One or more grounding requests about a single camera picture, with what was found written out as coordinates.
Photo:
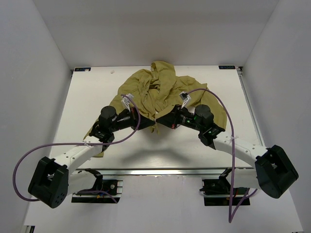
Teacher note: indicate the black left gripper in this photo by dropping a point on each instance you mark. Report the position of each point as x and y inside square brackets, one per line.
[133, 117]

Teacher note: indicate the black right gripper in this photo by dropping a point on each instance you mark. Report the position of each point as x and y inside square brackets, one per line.
[173, 120]

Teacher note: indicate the olive yellow jacket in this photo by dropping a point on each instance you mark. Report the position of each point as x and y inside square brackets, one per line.
[156, 91]

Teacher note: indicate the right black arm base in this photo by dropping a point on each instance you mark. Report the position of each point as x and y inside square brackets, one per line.
[216, 192]

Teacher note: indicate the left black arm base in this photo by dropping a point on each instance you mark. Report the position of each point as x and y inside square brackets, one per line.
[91, 186]

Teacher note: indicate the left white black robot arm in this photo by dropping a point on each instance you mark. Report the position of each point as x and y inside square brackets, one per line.
[56, 178]

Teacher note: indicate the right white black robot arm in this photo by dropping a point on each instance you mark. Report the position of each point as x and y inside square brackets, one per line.
[271, 169]

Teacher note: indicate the right blue corner label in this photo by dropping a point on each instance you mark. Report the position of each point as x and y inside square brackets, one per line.
[226, 67]

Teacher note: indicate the blue corner label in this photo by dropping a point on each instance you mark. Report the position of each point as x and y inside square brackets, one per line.
[82, 69]
[226, 67]

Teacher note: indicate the left blue corner label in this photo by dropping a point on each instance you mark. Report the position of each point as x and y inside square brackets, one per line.
[82, 69]

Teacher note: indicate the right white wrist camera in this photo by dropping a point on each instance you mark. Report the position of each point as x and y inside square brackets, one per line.
[185, 98]

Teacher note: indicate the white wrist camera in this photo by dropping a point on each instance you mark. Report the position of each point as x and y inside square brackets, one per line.
[185, 98]
[126, 100]

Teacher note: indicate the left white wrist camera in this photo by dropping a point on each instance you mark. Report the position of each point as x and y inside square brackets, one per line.
[126, 100]

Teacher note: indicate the aluminium front rail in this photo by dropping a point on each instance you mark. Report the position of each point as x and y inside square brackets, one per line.
[161, 171]

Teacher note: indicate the aluminium rail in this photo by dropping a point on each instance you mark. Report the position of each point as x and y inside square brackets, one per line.
[250, 107]
[161, 171]

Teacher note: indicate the aluminium right side rail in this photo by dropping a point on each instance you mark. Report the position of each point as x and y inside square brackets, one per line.
[250, 107]

